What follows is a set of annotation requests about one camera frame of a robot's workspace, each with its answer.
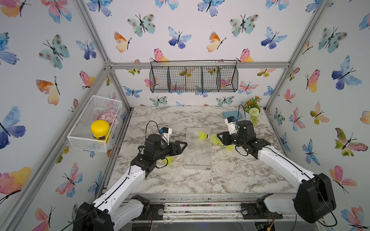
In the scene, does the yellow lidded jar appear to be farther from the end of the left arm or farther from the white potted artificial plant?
the white potted artificial plant

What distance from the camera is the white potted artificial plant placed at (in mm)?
1005

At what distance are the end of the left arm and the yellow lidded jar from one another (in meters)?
0.20

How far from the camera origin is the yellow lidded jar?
2.11ft

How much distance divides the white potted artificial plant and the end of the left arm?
0.58 m

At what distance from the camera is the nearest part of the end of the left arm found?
60cm

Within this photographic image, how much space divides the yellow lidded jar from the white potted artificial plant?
87 centimetres
